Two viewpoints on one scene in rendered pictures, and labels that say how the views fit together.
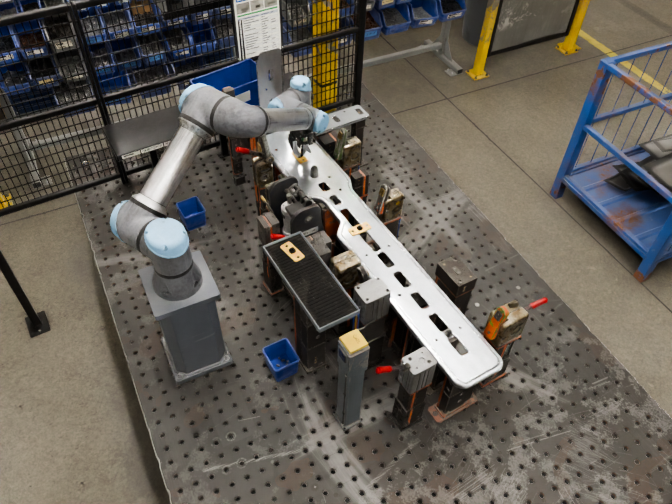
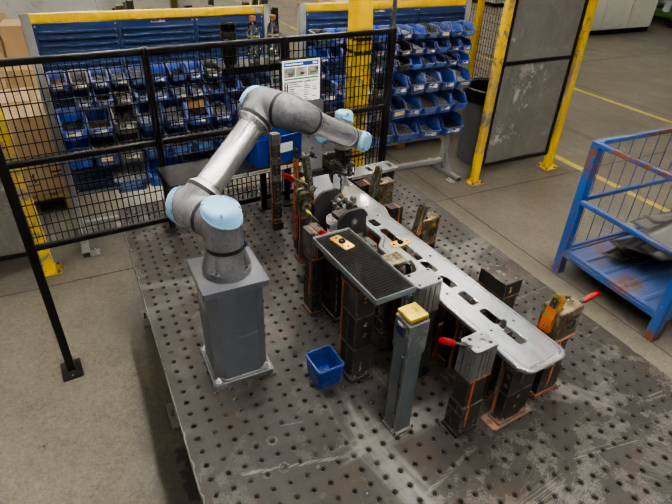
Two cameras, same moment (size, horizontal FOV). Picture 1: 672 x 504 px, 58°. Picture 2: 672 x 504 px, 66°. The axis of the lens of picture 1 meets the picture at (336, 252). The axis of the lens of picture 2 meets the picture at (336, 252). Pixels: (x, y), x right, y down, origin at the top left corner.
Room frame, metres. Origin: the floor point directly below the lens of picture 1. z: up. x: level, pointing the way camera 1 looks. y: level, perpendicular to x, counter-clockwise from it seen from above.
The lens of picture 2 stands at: (-0.11, 0.15, 2.05)
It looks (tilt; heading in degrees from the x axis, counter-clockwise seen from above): 33 degrees down; 0
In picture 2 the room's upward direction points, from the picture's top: 2 degrees clockwise
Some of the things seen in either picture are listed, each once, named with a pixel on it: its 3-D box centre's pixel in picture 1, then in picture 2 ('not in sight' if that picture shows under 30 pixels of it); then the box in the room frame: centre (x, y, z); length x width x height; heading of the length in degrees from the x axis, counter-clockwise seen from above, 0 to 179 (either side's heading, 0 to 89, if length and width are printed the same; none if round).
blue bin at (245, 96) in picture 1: (231, 90); (275, 142); (2.27, 0.47, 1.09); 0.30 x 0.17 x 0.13; 129
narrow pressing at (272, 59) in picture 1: (270, 88); (312, 136); (2.19, 0.29, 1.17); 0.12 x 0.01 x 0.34; 122
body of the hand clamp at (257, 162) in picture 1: (264, 193); (304, 226); (1.87, 0.30, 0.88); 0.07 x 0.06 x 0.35; 122
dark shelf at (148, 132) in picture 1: (211, 113); (256, 162); (2.22, 0.56, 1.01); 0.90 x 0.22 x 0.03; 122
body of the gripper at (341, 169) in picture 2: (302, 128); (342, 161); (1.93, 0.15, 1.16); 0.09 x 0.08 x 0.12; 32
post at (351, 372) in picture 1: (350, 383); (403, 374); (0.97, -0.06, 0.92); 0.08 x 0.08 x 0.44; 32
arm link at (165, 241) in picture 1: (167, 245); (221, 222); (1.21, 0.50, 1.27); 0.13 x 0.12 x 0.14; 56
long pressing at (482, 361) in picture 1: (364, 232); (404, 246); (1.55, -0.10, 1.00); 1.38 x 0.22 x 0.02; 32
